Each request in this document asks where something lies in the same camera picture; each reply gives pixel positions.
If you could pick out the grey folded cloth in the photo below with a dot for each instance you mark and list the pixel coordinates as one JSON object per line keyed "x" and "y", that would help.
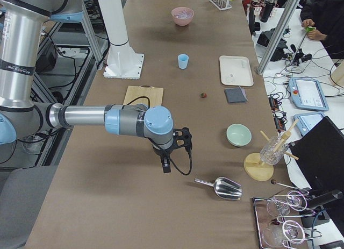
{"x": 235, "y": 95}

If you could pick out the cream rabbit serving tray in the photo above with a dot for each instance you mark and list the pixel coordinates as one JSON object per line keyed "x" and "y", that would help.
{"x": 235, "y": 71}

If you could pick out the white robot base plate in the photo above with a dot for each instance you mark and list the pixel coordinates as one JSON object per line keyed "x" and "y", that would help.
{"x": 124, "y": 66}

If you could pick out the wire glass rack tray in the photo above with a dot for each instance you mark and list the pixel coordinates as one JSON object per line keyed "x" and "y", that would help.
{"x": 278, "y": 220}

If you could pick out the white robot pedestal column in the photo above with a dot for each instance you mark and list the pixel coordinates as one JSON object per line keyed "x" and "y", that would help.
{"x": 113, "y": 17}

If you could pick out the wooden cutting board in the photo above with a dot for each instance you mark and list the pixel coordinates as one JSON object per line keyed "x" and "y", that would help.
{"x": 147, "y": 95}

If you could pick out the blue teach pendant far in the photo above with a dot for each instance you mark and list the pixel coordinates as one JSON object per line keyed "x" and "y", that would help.
{"x": 307, "y": 94}

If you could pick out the aluminium frame post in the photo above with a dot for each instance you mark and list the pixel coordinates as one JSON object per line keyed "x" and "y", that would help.
{"x": 281, "y": 25}

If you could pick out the mint green bowl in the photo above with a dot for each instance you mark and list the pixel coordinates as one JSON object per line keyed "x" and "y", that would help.
{"x": 238, "y": 135}

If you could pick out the blue teach pendant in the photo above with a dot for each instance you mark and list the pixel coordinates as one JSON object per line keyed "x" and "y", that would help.
{"x": 307, "y": 94}
{"x": 307, "y": 121}

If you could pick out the light blue cup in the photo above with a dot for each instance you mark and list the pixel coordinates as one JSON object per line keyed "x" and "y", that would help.
{"x": 183, "y": 60}

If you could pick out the blue teach pendant near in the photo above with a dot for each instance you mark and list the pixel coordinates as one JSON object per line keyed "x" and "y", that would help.
{"x": 307, "y": 121}

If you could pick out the wooden cup stand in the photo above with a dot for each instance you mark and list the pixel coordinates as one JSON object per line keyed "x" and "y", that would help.
{"x": 260, "y": 171}

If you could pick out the pink bowl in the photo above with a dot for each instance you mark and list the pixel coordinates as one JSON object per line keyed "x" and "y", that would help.
{"x": 182, "y": 22}

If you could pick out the steel ice scoop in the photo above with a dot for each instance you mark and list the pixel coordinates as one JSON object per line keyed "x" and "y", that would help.
{"x": 224, "y": 188}

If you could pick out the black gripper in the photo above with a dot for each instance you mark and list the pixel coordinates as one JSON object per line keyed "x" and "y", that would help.
{"x": 160, "y": 153}

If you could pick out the glass on wooden stand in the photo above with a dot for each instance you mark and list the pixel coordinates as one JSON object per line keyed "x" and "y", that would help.
{"x": 271, "y": 156}

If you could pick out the seated person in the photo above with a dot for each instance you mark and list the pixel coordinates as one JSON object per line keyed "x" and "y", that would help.
{"x": 327, "y": 17}

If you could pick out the clear ice cubes pile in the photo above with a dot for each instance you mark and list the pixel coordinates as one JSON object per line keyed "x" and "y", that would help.
{"x": 182, "y": 13}

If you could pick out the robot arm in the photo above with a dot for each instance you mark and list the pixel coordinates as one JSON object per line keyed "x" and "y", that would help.
{"x": 21, "y": 117}

